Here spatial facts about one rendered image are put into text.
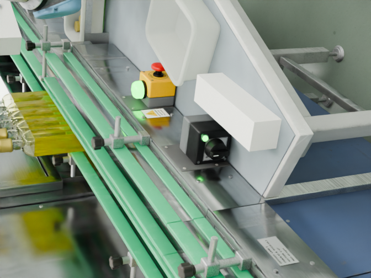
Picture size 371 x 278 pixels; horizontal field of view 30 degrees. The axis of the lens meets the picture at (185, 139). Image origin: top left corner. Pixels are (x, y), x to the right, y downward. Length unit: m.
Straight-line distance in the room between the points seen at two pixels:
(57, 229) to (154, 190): 0.45
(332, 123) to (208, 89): 0.26
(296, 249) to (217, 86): 0.38
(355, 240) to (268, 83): 0.34
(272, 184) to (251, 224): 0.11
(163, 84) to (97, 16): 0.50
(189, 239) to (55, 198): 0.69
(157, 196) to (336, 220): 0.36
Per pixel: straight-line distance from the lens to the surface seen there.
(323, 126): 1.38
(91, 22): 2.11
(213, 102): 1.41
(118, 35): 2.06
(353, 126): 1.42
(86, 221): 1.81
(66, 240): 1.74
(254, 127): 1.28
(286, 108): 1.31
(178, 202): 1.37
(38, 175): 1.93
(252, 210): 1.35
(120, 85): 1.81
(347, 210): 1.46
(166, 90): 1.69
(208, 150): 1.44
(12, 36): 1.91
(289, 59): 2.20
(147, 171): 1.46
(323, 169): 1.59
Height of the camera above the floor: 1.47
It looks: 25 degrees down
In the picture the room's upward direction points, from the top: 96 degrees counter-clockwise
